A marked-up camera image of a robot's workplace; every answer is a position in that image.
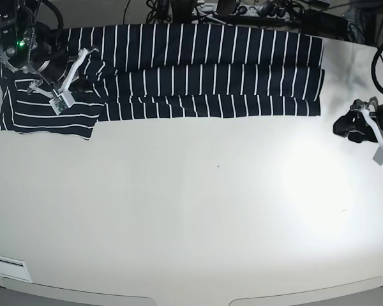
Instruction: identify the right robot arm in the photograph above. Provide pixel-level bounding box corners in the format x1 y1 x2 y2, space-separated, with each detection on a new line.
0 1 78 92

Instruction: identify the navy white striped T-shirt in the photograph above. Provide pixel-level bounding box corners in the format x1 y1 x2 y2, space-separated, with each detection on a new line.
0 24 325 139

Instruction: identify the black cable bundle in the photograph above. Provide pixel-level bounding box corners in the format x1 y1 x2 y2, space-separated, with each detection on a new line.
123 0 349 33

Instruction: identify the white label sticker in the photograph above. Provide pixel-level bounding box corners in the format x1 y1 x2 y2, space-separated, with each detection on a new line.
0 256 32 283

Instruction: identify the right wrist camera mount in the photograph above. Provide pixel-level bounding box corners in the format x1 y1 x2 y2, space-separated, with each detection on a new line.
17 46 100 115

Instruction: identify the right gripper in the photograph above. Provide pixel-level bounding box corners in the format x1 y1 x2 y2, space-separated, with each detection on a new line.
22 34 94 93

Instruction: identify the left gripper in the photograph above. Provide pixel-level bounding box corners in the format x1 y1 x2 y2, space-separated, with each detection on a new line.
333 100 383 143

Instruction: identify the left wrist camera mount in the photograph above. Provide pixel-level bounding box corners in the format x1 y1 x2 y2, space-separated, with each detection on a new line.
350 97 383 167

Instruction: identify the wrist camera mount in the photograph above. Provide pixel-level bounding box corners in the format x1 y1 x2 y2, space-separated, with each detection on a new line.
17 46 100 115
350 97 383 167

